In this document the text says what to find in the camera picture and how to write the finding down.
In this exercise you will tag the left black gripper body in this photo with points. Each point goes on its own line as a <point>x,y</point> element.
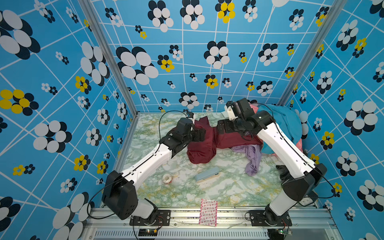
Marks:
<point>186,140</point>

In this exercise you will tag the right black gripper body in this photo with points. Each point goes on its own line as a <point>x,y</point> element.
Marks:
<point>239,124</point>

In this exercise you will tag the maroon cloth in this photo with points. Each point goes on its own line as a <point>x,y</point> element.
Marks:
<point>203,152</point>

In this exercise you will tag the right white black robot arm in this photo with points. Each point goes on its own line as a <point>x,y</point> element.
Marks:
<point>303,174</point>

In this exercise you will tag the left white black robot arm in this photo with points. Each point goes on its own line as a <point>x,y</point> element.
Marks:
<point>120,193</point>

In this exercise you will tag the pink printed cloth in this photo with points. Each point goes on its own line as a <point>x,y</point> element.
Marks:
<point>254,107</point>

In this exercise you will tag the lavender cloth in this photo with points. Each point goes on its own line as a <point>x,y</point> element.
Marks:
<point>253,154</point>

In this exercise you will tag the teal cloth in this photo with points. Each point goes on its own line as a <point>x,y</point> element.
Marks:
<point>288,121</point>

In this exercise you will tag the black cloth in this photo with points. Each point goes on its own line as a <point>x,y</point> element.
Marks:
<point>284,173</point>

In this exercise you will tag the light blue stapler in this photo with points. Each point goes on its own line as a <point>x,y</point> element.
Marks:
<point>206,175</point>

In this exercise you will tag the clear tape roll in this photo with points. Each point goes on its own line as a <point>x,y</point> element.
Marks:
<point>167,178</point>

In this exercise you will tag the pink patterned packet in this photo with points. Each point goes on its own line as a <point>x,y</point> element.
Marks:
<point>208,213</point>

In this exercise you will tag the left green circuit board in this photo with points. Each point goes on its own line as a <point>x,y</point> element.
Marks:
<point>148,232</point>

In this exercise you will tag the green circuit board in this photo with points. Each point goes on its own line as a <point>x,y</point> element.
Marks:
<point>279,234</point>
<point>148,232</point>

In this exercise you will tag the right green circuit board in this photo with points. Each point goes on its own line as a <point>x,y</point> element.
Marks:
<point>279,234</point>

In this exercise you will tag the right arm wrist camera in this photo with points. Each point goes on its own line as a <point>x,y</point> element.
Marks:
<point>229,112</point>

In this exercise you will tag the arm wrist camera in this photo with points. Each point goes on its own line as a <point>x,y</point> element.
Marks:
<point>229,112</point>
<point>190,115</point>

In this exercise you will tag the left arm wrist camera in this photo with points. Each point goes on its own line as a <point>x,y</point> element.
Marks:
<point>190,115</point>

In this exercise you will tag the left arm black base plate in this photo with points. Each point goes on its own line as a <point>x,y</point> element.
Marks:
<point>158,219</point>

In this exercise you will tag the aluminium front rail frame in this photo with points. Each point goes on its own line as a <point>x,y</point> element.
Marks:
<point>224,223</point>

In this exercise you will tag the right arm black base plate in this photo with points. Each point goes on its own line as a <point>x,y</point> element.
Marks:
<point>261,218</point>

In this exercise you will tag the right aluminium corner post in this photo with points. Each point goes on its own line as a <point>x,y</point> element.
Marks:
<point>323,31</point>

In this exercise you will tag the aluminium corner post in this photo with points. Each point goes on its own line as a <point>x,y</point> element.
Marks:
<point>323,31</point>
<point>102,41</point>

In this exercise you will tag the left aluminium corner post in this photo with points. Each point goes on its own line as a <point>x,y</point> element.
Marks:
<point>102,41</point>

